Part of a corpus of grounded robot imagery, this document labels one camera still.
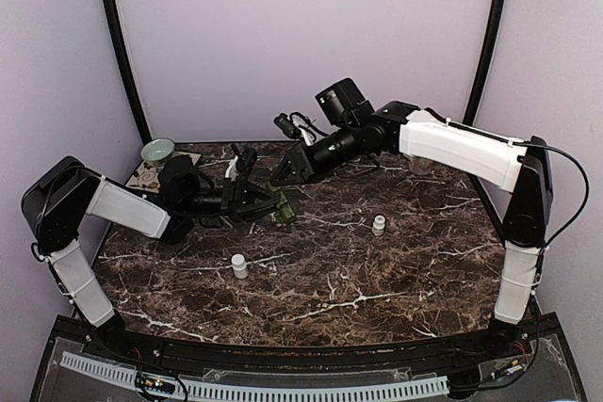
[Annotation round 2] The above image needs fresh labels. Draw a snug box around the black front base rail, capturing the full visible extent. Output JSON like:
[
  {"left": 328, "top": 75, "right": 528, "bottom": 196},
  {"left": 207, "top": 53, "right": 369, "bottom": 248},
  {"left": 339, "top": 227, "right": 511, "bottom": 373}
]
[{"left": 108, "top": 330, "right": 502, "bottom": 373}]

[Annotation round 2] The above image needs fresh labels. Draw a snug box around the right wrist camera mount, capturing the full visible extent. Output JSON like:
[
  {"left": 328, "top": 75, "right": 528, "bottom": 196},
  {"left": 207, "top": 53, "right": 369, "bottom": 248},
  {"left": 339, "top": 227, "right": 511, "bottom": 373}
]
[{"left": 273, "top": 112, "right": 327, "bottom": 146}]

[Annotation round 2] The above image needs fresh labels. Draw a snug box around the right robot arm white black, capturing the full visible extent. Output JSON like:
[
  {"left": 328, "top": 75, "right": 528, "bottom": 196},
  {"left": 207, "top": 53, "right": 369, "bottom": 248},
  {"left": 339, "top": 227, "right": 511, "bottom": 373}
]
[{"left": 270, "top": 78, "right": 556, "bottom": 359}]

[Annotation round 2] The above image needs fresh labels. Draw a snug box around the pale green bowl left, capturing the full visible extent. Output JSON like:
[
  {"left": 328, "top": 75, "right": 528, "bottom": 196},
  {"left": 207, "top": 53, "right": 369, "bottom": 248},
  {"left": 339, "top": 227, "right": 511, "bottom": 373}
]
[{"left": 140, "top": 138, "right": 175, "bottom": 167}]

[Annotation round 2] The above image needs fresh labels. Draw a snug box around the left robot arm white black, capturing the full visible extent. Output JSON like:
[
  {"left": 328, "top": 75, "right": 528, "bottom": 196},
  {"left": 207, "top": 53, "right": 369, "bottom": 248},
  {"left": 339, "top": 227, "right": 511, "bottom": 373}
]
[{"left": 21, "top": 154, "right": 279, "bottom": 361}]

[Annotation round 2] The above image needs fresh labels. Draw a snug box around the white slotted cable duct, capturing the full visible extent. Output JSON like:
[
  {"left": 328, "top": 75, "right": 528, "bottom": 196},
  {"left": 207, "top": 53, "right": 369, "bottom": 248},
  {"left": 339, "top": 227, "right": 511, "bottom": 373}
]
[{"left": 58, "top": 351, "right": 449, "bottom": 401}]

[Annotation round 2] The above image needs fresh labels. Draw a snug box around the black frame post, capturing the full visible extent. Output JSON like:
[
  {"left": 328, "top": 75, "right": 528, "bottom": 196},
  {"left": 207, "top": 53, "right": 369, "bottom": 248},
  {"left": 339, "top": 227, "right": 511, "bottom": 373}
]
[
  {"left": 102, "top": 0, "right": 152, "bottom": 144},
  {"left": 462, "top": 0, "right": 505, "bottom": 126}
]

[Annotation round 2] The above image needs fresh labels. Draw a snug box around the white pill bottle front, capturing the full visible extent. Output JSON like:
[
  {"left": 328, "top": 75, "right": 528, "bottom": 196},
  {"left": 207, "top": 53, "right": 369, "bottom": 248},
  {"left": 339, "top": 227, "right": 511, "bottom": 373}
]
[{"left": 231, "top": 253, "right": 249, "bottom": 280}]

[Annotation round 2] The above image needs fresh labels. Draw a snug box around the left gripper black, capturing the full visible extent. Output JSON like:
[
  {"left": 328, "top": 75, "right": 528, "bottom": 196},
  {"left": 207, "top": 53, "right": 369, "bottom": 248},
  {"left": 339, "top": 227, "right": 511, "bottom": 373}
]
[{"left": 182, "top": 178, "right": 283, "bottom": 223}]

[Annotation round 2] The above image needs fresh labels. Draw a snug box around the right black frame post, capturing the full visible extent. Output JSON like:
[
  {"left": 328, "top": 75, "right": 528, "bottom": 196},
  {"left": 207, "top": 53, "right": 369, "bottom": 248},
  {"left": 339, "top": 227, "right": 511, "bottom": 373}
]
[{"left": 462, "top": 0, "right": 505, "bottom": 126}]

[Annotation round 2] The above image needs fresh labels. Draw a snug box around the patterned coaster under bowl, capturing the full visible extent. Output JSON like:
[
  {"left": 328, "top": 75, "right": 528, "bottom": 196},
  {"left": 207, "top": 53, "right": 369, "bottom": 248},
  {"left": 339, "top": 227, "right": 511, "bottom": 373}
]
[{"left": 125, "top": 151, "right": 202, "bottom": 194}]

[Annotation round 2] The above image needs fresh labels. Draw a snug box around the green weekly pill organizer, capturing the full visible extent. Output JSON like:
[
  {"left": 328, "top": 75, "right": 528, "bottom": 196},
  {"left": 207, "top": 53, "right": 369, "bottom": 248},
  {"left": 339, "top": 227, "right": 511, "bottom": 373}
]
[{"left": 265, "top": 182, "right": 297, "bottom": 224}]

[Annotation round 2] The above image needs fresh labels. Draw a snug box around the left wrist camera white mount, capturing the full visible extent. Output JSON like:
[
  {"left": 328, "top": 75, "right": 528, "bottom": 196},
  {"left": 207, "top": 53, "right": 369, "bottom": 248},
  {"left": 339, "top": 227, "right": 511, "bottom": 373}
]
[{"left": 225, "top": 143, "right": 258, "bottom": 182}]

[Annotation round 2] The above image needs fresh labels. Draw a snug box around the cream ceramic mug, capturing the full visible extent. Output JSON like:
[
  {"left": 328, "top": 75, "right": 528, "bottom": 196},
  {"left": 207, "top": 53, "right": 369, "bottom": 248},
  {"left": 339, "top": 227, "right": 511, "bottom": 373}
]
[{"left": 409, "top": 156, "right": 432, "bottom": 176}]

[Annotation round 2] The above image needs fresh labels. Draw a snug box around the left black frame post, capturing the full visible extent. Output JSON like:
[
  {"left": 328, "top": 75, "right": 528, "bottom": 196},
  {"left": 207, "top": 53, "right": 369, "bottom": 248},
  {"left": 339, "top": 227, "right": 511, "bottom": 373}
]
[{"left": 102, "top": 0, "right": 152, "bottom": 144}]

